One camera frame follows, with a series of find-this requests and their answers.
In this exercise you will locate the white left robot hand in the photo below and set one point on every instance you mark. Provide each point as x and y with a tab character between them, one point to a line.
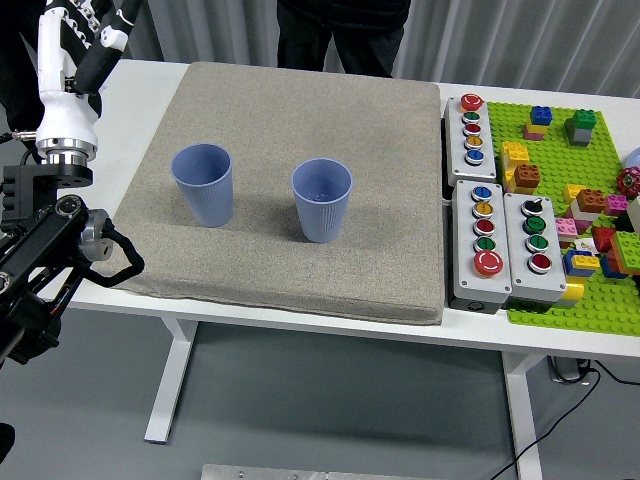
62	115

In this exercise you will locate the blue ribbed plastic cup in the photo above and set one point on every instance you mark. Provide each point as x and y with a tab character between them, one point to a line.
205	195
322	210

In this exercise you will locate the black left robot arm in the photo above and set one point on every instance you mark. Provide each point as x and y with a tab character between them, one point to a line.
45	230

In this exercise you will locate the grey-brown mat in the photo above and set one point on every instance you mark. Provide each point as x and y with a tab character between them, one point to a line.
300	115

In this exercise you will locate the white table leg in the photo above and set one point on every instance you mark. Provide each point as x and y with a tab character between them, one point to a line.
522	415
170	380

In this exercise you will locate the grey five-button control box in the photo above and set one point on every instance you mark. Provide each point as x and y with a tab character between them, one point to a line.
462	235
462	150

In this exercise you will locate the grey-white curtain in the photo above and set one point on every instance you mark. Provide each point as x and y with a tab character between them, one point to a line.
500	40

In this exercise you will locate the brown toy brick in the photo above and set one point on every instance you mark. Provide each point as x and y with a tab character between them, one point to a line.
591	200
527	176

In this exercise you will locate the pink toy brick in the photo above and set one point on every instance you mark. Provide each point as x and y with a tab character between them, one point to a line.
566	227
531	135

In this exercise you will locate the blue toy brick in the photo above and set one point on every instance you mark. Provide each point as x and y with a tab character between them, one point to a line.
570	265
542	116
610	270

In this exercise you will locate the green studded baseplate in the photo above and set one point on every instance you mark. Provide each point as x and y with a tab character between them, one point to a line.
555	160

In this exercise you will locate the grey toy brick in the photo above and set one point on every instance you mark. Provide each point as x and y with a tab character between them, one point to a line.
579	136

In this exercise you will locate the white toy brick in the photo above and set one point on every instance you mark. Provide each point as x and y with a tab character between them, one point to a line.
585	215

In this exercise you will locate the white printed toy tile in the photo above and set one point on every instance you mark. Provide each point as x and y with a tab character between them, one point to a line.
584	245

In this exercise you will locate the yellow round toy brick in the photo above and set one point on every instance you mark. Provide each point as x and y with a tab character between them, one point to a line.
574	290

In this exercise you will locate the red toy brick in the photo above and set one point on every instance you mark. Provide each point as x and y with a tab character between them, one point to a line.
604	240

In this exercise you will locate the magenta toy brick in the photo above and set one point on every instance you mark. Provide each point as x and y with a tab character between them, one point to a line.
616	205

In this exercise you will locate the grey power adapter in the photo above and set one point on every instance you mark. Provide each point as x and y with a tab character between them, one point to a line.
565	370

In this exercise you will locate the red valve handwheel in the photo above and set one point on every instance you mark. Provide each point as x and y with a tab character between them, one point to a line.
629	181

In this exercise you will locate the light blue plate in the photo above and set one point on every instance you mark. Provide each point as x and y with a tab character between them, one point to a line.
634	159

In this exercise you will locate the large green toy brick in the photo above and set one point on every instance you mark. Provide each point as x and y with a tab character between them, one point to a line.
627	246

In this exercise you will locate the white box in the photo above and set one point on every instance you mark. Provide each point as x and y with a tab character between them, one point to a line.
635	215

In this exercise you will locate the orange toy brick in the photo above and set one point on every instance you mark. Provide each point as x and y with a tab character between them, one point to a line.
627	267

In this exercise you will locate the grey selector switch control box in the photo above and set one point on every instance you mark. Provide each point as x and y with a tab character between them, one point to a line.
515	240

